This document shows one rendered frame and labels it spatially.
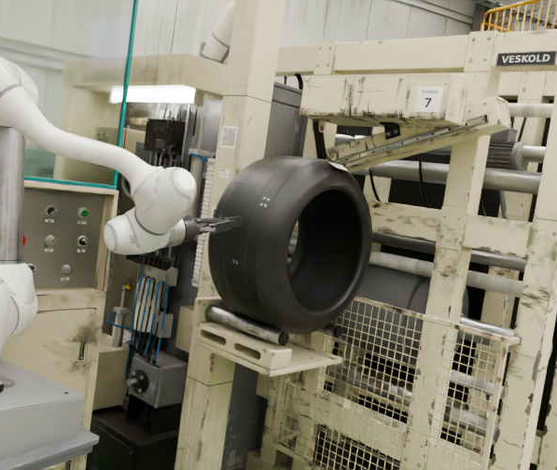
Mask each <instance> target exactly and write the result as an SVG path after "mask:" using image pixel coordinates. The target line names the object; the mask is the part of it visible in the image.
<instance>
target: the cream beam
mask: <svg viewBox="0 0 557 470"><path fill-rule="evenodd" d="M418 87H443V91H442V97H441V103H440V109H439V112H414V107H415V102H416V95H417V90H418ZM484 96H485V89H483V88H481V87H479V86H477V85H475V84H473V83H471V82H469V81H467V80H465V79H463V78H461V77H460V76H457V75H455V74H453V73H451V74H404V75H356V76H306V77H304V84H303V91H302V97H301V104H300V111H299V114H300V115H302V116H305V117H310V118H325V119H329V122H328V123H332V124H335V125H342V126H361V127H380V128H384V125H382V124H379V123H380V122H395V123H396V124H398V125H399V126H402V125H417V126H437V127H460V128H461V127H464V125H465V124H466V115H467V109H468V105H469V104H473V103H475V102H478V101H481V100H484Z"/></svg>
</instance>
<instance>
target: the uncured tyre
mask: <svg viewBox="0 0 557 470"><path fill-rule="evenodd" d="M329 162H332V161H329V160H326V159H313V158H304V157H294V156H284V155H277V156H270V157H267V158H264V159H259V160H257V161H254V162H253V163H251V164H249V165H248V166H246V167H245V168H243V169H242V170H241V171H240V172H239V173H238V174H237V175H236V176H235V177H234V178H233V179H232V180H231V182H230V183H229V185H228V186H227V187H226V189H225V191H224V192H223V194H222V196H221V198H220V200H219V202H218V204H217V206H216V209H215V212H214V215H213V217H215V218H218V216H219V215H220V216H222V218H223V217H232V216H243V217H244V221H243V226H242V227H237V228H231V229H229V230H228V231H226V230H224V231H220V232H217V233H215V234H210V233H209V238H208V263H209V269H210V273H211V277H212V280H213V283H214V286H215V288H216V291H217V292H218V294H219V296H220V297H221V299H222V300H223V301H224V302H225V304H226V305H227V306H228V307H229V308H231V309H232V310H233V311H234V312H235V313H237V314H238V315H240V316H243V317H245V318H248V319H251V320H254V321H256V322H259V323H262V324H264V325H268V326H271V327H274V328H277V329H280V330H283V331H285V332H287V333H288V334H309V333H313V332H315V331H317V330H319V329H321V328H323V327H325V326H326V325H328V324H330V323H331V322H332V321H333V320H335V319H336V318H337V317H338V316H340V315H341V314H342V313H343V312H344V311H345V310H346V308H347V307H348V306H349V305H350V303H351V302H352V301H353V299H354V298H355V295H356V294H357V292H358V290H359V288H360V286H361V284H362V282H363V280H364V277H365V274H366V271H367V268H368V265H369V258H370V252H371V245H372V224H371V216H370V211H369V206H368V203H367V200H366V198H365V196H364V194H363V192H362V190H361V188H360V186H359V184H358V183H357V182H356V180H355V178H354V177H353V176H352V175H351V174H350V173H349V172H348V171H345V170H342V169H338V168H336V167H334V166H333V165H331V164H330V163H329ZM332 163H334V162H332ZM234 182H237V183H244V184H250V186H249V185H243V184H237V183H234ZM263 196H268V197H271V198H272V200H271V201H270V203H269V205H268V207H267V209H264V208H261V207H258V206H259V204H260V202H261V200H262V198H263ZM297 221H299V232H298V239H297V244H296V248H295V252H294V255H293V256H292V259H291V261H290V263H289V265H288V266H287V254H288V247H289V243H290V239H291V235H292V232H293V229H294V227H295V225H296V223H297ZM233 257H235V258H239V267H237V266H233V265H232V258H233Z"/></svg>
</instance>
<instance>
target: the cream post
mask: <svg viewBox="0 0 557 470"><path fill-rule="evenodd" d="M284 10H285V0H236V4H235V11H234V18H233V25H232V33H231V40H230V53H229V60H228V68H227V74H226V82H225V89H224V96H223V104H222V110H221V118H220V124H219V132H218V139H217V146H216V159H215V167H214V174H213V181H212V188H211V195H210V202H209V209H208V216H207V218H211V215H212V209H213V206H214V207H216V206H217V204H218V202H219V200H220V198H221V196H222V194H223V192H224V191H225V189H226V187H227V186H228V185H229V183H230V182H231V180H232V179H233V178H234V177H235V176H236V175H237V174H238V173H239V172H240V171H241V170H242V169H243V168H245V167H246V166H248V165H249V164H251V163H253V162H254V161H257V160H259V159H264V152H265V145H266V138H267V131H268V125H269V118H270V111H271V102H272V92H273V84H274V78H275V71H276V64H277V57H278V50H279V44H280V37H281V30H282V23H283V16H284ZM223 126H231V127H238V128H237V135H236V142H235V148H230V147H221V138H222V132H223ZM220 169H224V170H230V172H229V178H223V177H219V170H220ZM208 238H209V232H208V233H205V238H204V245H203V252H202V265H201V273H200V280H199V289H198V295H197V297H219V294H218V292H217V291H216V288H215V286H214V283H213V280H212V277H211V273H210V269H209V263H208ZM197 329H198V327H197V326H195V325H194V326H193V330H192V337H191V344H190V351H189V359H188V372H187V379H186V386H185V393H184V400H183V407H182V415H181V422H180V429H179V436H178V443H177V451H176V457H175V465H174V470H221V463H222V456H223V449H224V443H225V435H226V429H227V422H228V416H229V408H230V396H231V389H232V381H233V375H234V368H235V362H234V361H231V360H230V359H228V358H225V357H223V356H221V355H218V354H216V353H214V352H210V351H208V350H205V349H204V348H202V347H199V346H197V345H195V341H196V336H197Z"/></svg>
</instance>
